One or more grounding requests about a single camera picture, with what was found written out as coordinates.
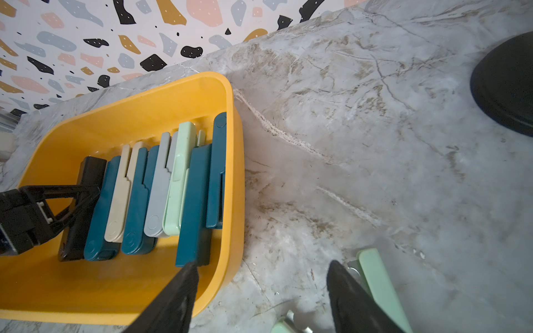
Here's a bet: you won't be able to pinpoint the yellow plastic storage box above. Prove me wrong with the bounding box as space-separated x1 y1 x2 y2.
1 72 245 325

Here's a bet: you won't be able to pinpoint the cream pruning pliers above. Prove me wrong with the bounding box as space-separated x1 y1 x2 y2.
104 142 147 243

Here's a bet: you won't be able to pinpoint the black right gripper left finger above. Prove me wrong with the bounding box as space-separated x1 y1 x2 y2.
124 262 199 332

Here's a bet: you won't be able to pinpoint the black microphone stand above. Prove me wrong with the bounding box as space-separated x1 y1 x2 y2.
470 32 532 137

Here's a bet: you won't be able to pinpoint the dark teal pruning pliers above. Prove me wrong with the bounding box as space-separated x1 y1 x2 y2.
206 112 227 229

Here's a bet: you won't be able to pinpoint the mint green pruning pliers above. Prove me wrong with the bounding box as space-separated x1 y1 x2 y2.
163 122 198 236

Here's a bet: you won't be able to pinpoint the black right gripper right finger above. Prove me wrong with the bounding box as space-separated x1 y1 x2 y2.
326 260 403 333

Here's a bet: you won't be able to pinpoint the black pliers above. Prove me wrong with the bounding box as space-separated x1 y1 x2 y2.
58 156 107 262

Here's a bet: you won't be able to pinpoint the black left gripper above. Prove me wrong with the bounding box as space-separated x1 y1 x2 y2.
1 185 101 256

